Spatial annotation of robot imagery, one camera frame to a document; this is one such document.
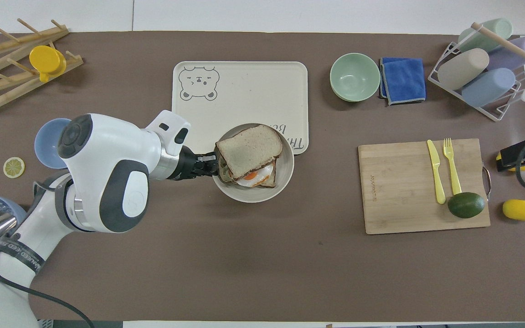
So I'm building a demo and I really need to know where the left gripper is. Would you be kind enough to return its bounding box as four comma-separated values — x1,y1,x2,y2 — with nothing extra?
178,146,221,181

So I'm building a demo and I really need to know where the beige round plate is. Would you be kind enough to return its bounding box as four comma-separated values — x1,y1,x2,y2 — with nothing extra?
211,123,295,203

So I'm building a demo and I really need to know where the bread slice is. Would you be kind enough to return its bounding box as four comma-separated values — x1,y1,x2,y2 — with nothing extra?
215,124,283,179
219,157,278,189

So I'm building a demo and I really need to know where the fried egg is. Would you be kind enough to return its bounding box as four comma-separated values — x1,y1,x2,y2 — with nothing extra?
236,163,275,188

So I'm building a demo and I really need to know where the beige tray with bear print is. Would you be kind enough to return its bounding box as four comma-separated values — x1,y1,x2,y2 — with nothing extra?
172,61,309,156

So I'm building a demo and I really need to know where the blue cup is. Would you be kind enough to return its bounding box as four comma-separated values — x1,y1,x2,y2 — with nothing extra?
461,67,517,108

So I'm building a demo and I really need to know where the green avocado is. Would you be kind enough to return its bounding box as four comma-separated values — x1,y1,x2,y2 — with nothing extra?
448,192,486,219

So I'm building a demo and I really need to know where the yellow plastic fork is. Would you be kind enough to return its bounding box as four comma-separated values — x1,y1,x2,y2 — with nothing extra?
443,138,463,196

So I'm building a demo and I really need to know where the purple cup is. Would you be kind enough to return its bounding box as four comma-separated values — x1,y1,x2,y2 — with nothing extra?
487,36,525,72

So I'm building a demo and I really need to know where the yellow plastic knife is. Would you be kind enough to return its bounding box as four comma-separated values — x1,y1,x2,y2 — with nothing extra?
427,139,447,205

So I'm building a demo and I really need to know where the wooden rod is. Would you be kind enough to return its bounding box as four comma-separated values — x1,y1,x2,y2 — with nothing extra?
470,21,525,77

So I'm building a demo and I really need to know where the beige cup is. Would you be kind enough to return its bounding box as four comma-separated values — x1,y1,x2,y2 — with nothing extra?
437,48,490,91

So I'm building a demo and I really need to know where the green cup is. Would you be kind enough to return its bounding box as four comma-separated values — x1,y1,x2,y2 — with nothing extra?
457,18,514,53

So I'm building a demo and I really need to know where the wooden cutting board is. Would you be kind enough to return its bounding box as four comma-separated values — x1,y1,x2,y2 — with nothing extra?
358,138,492,235

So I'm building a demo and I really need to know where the blue cloth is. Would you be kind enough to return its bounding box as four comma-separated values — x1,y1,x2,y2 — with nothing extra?
379,57,427,106

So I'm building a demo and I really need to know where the light blue bowl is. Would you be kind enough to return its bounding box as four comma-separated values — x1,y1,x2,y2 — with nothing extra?
34,118,72,169

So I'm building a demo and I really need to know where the green bowl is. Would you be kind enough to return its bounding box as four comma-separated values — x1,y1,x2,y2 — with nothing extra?
329,53,381,103

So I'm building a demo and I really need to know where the yellow cup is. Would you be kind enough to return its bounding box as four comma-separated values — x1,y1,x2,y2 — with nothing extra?
29,45,67,83

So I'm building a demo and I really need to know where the lemon slice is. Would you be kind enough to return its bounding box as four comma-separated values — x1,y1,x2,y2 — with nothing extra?
3,157,26,179

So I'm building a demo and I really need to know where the white wire rack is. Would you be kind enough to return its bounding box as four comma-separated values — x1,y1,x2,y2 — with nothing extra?
428,34,525,122

